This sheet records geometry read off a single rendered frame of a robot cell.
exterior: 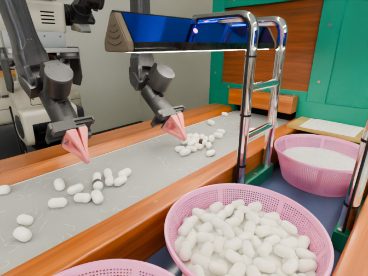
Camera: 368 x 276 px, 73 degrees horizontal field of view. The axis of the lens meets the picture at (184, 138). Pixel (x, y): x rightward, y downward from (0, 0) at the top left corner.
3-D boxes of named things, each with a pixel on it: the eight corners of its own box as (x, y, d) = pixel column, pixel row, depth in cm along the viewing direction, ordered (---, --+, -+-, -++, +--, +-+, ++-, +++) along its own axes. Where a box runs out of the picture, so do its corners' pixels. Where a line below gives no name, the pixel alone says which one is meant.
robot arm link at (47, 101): (60, 96, 65) (36, 99, 61) (63, 77, 60) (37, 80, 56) (72, 116, 63) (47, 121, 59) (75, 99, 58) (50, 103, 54)
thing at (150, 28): (104, 51, 50) (99, 11, 47) (255, 48, 92) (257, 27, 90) (127, 52, 45) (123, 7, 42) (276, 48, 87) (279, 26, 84)
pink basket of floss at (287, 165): (289, 203, 63) (295, 171, 59) (260, 158, 88) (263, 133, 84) (395, 205, 62) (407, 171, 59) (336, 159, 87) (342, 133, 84)
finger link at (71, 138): (111, 148, 56) (93, 116, 59) (80, 158, 51) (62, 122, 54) (103, 162, 61) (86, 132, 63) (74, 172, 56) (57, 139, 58)
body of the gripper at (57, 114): (96, 120, 59) (82, 97, 60) (51, 130, 52) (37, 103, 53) (90, 136, 63) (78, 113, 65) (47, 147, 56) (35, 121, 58)
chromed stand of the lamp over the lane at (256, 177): (183, 177, 75) (183, 13, 59) (222, 157, 89) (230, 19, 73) (237, 203, 63) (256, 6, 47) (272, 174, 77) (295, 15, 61)
